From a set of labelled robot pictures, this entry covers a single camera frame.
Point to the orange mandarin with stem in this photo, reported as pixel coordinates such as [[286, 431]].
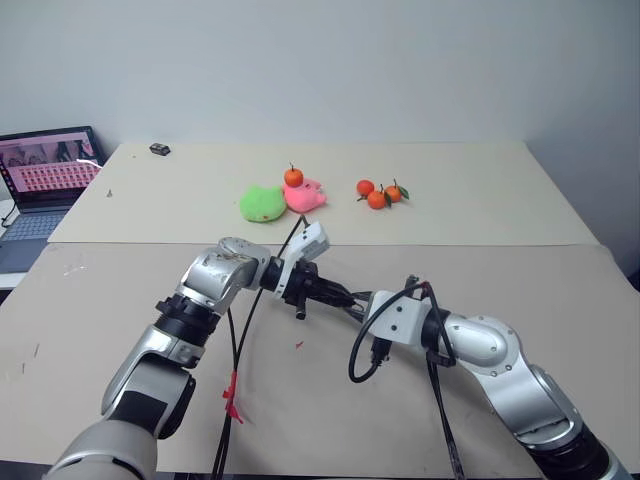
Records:
[[376, 200], [365, 187], [294, 177]]

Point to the pink plush toy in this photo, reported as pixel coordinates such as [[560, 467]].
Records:
[[304, 198]]

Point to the orange mandarin with leaves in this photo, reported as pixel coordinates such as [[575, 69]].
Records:
[[393, 193]]

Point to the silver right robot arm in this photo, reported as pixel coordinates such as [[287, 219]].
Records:
[[500, 360]]

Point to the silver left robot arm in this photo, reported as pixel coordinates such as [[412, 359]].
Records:
[[220, 280]]

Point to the green plush toy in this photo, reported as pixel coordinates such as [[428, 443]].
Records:
[[261, 204]]

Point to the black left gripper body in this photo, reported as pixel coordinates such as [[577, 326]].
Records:
[[301, 287]]

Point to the small black box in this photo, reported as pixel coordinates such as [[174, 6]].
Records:
[[160, 148]]

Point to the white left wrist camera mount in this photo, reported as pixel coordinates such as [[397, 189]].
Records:
[[307, 245]]

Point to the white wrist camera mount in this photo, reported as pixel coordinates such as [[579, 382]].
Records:
[[307, 245], [397, 317]]

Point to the open laptop computer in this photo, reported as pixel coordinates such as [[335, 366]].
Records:
[[45, 165]]

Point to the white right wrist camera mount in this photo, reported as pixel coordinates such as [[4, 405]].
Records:
[[397, 317]]

